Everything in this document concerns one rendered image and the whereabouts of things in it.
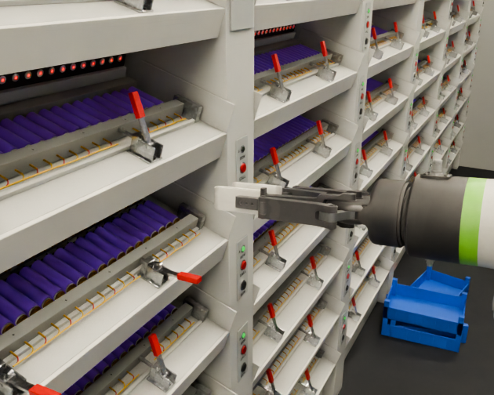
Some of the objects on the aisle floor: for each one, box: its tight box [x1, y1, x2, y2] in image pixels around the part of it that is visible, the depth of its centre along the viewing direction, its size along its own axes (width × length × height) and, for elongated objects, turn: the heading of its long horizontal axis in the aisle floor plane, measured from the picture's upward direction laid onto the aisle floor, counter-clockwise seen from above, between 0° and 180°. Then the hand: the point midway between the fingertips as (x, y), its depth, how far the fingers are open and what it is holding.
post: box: [125, 0, 254, 395], centre depth 106 cm, size 20×9×176 cm, turn 62°
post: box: [290, 0, 373, 395], centre depth 163 cm, size 20×9×176 cm, turn 62°
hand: (246, 197), depth 70 cm, fingers open, 4 cm apart
